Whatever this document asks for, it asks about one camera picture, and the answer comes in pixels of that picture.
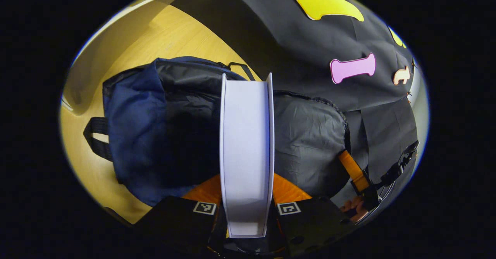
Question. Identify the navy blue schoolbag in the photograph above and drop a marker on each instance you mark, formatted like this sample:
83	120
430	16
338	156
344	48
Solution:
135	135

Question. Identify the white book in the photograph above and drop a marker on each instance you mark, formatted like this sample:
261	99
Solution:
246	154

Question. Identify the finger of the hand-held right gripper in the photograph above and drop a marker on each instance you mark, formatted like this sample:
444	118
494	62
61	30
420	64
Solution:
399	166
352	170

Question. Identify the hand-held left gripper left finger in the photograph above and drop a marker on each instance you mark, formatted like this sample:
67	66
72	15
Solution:
182	220

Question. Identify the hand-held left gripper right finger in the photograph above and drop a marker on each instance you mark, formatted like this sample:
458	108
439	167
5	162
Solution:
310	224

